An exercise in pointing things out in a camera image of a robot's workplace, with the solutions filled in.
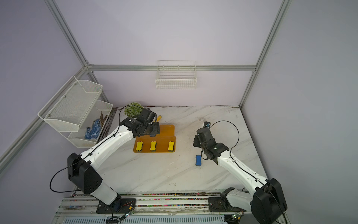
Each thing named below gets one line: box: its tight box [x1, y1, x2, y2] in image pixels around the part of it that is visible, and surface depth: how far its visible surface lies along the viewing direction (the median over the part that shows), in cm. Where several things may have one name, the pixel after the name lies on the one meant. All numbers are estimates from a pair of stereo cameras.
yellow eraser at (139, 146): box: [135, 140, 144, 151], surface depth 95 cm
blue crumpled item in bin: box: [84, 118, 102, 140], surface depth 89 cm
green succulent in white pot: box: [124, 101, 145, 118], surface depth 100 cm
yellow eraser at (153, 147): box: [150, 140, 157, 151], surface depth 97 cm
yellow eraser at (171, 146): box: [167, 141, 175, 151], surface depth 96 cm
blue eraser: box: [195, 154, 202, 167], surface depth 91 cm
